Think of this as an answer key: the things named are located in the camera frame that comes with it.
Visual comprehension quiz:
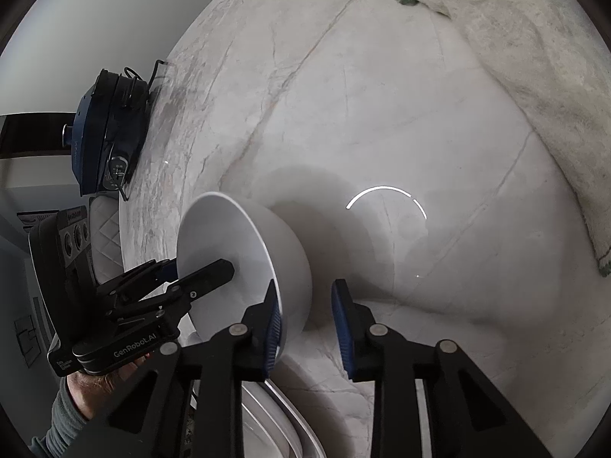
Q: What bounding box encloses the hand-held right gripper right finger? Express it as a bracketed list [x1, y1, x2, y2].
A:
[331, 278, 546, 458]

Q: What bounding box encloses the person's left forearm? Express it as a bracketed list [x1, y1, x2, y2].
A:
[30, 376, 96, 458]

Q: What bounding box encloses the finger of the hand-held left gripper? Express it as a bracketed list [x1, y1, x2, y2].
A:
[109, 258, 236, 327]
[98, 258, 180, 299]

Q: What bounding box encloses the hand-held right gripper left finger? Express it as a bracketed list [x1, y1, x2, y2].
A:
[102, 279, 286, 458]

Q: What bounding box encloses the blue and black electric appliance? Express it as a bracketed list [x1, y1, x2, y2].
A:
[62, 69, 154, 197]

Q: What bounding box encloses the cream towel with green print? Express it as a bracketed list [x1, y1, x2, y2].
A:
[333, 0, 611, 277]

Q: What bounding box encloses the person's left hand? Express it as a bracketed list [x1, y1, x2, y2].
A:
[66, 349, 154, 421]

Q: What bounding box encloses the white bowl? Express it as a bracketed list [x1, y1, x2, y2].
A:
[176, 191, 314, 366]

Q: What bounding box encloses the grey quilted chair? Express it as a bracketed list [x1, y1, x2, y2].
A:
[87, 195, 126, 283]

